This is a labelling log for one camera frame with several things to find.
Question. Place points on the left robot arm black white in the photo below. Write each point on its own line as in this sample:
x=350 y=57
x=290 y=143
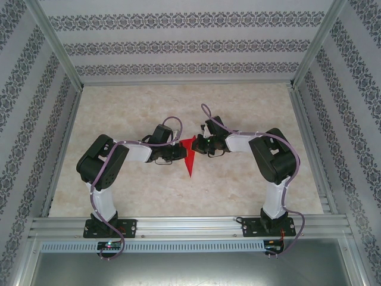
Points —
x=104 y=169

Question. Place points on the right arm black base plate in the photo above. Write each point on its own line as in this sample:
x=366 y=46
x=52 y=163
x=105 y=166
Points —
x=248 y=228

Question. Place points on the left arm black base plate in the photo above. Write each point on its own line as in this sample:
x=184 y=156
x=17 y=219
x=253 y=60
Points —
x=128 y=223

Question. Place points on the grey metal sheet panel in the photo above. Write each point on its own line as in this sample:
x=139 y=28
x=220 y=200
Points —
x=190 y=271

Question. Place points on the aluminium table side rail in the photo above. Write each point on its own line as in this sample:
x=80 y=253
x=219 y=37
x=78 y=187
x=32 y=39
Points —
x=63 y=149
x=308 y=140

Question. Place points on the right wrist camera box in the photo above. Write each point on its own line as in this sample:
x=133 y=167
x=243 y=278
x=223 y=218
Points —
x=204 y=129

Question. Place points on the aluminium frame post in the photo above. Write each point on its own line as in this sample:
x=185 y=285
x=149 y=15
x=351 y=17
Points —
x=318 y=38
x=53 y=38

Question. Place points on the red square paper sheet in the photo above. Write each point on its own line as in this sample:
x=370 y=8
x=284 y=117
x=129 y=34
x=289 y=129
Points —
x=190 y=164

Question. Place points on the aluminium mounting rail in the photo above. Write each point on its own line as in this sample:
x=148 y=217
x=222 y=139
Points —
x=190 y=226

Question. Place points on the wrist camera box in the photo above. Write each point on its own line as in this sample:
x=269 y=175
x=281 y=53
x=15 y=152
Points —
x=176 y=134
x=204 y=129

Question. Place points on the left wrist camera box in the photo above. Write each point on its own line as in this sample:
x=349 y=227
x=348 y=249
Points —
x=176 y=134

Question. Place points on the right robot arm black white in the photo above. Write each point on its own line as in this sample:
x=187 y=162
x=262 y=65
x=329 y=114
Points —
x=274 y=161

